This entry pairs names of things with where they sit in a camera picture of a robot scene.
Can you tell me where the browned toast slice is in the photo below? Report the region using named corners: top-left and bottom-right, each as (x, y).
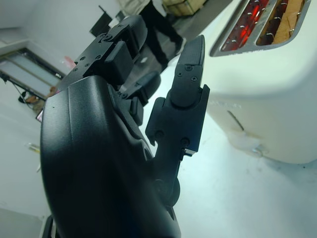
top-left (274, 0), bottom-right (306, 45)

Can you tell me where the wooden crate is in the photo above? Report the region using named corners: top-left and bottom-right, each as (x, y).
top-left (162, 0), bottom-right (207, 17)

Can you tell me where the white two-slot toaster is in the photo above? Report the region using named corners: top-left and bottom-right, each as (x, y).
top-left (207, 0), bottom-right (317, 165)

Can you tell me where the person in black trousers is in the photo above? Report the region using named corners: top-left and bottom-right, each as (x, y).
top-left (118, 0), bottom-right (187, 71)

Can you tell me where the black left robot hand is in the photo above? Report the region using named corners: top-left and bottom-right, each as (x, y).
top-left (39, 14), bottom-right (211, 238)

